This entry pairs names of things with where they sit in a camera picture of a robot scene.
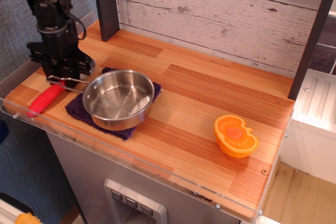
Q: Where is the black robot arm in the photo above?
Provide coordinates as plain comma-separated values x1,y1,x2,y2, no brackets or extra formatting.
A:
27,0,95,89

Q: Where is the orange slice toy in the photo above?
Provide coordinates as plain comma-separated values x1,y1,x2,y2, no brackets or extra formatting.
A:
214,114,259,158

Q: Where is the purple cloth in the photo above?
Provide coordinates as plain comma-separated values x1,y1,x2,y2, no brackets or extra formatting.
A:
65,67,161,140

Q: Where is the dark grey left post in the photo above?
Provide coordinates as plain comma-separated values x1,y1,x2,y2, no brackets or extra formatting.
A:
96,0,120,41

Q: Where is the red handled metal spoon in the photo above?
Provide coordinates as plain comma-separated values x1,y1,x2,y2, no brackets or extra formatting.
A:
27,81,65,118

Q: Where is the dark grey post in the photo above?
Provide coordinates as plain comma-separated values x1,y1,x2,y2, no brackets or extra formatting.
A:
288,0,333,100
96,0,120,41

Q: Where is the white toy sink unit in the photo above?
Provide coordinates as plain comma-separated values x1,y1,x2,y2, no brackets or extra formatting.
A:
280,69,335,183

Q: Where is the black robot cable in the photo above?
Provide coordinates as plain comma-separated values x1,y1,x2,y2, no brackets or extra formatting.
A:
68,13,87,40

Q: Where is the grey toy kitchen cabinet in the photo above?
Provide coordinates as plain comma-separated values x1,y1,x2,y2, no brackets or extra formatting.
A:
48,133,240,223

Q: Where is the dark grey right post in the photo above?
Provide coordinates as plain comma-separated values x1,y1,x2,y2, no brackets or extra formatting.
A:
288,0,333,100

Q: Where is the silver dispenser panel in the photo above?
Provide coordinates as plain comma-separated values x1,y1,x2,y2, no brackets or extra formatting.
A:
104,178,168,223

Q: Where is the stainless steel saucepan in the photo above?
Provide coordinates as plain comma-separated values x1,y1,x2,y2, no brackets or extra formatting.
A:
46,70,155,131

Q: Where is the orange object bottom left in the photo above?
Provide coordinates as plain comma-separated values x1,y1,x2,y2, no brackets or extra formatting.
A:
14,213,41,224

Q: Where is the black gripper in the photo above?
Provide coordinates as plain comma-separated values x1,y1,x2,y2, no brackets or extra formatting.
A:
27,20,95,88

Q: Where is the clear acrylic edge guard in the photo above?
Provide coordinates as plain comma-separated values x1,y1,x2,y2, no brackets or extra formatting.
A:
1,99,262,223

